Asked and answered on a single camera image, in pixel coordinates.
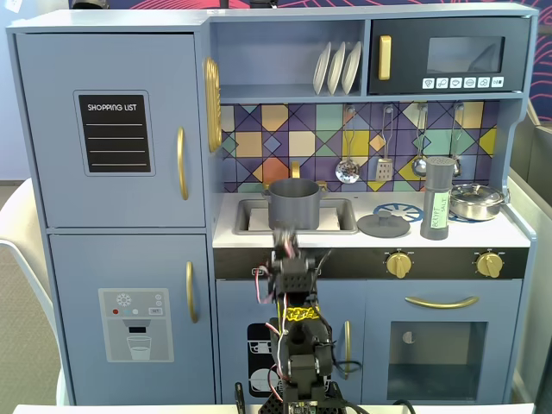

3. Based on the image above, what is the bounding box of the steel pot with lid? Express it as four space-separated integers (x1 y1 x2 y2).
448 182 511 223

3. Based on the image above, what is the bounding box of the gray salt shaker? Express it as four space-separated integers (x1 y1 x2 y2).
420 155 456 242

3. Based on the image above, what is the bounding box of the gray sink basin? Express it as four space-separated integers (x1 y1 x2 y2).
234 197 360 236

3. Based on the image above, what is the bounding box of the steel ladle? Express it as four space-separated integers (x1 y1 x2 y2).
410 103 430 179

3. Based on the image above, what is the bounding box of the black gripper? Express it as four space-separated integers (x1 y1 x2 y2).
271 223 305 262

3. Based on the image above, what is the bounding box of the gold fridge door handle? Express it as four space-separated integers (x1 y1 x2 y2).
176 125 191 201

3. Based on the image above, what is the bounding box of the gray pot lid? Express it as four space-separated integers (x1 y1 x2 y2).
356 210 412 239

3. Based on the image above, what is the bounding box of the white chair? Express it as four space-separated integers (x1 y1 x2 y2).
0 178 66 407

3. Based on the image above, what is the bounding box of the white plate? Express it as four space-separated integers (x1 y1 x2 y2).
312 41 333 97
327 41 348 96
341 41 363 96

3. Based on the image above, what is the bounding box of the gold microwave door handle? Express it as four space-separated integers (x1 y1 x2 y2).
378 34 393 82

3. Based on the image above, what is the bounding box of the gray pot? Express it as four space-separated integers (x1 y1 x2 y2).
260 178 327 231

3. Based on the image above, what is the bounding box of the steel slotted spatula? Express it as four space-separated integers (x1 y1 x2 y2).
373 104 395 184

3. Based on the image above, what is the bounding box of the gold oven door handle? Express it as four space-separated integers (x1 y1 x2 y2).
405 294 480 311

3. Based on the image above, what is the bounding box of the gold dishwasher door handle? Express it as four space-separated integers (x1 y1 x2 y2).
342 319 353 368

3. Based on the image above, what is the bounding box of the blue toy kitchen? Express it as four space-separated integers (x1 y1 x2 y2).
4 3 540 406

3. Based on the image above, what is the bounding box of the steel skimmer spoon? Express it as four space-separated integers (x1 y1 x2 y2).
335 106 361 185

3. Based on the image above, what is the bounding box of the gold freezer door handle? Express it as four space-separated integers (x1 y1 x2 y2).
185 260 200 325

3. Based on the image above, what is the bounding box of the gold stove knob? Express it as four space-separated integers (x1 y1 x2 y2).
474 251 504 279
385 251 412 279

